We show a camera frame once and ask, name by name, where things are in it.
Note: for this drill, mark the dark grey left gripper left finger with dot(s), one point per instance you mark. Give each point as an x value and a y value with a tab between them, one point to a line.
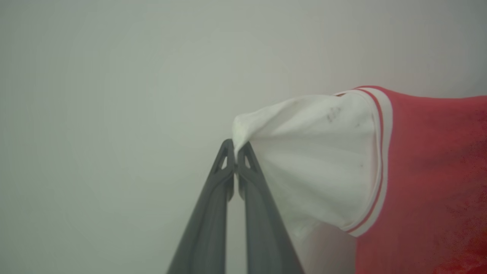
207	220

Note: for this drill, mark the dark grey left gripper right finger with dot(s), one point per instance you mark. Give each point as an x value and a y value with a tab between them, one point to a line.
264	228

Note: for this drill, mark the red and white shirt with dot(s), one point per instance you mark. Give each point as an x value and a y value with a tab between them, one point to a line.
418	171

